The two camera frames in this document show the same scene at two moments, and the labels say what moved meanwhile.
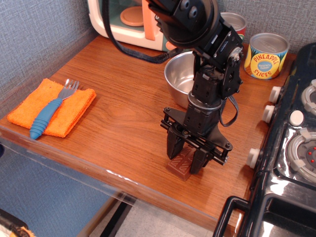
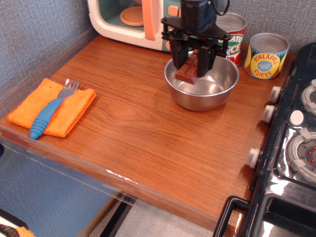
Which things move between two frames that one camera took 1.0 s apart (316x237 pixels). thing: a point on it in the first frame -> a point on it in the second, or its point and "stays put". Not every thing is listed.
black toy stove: x=282 y=202 stays put
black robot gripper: x=198 y=126 -> x=197 y=27
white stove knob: x=253 y=157 stays put
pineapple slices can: x=266 y=56 stays put
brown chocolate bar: x=181 y=165 -> x=188 y=72
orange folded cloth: x=42 y=94 stays put
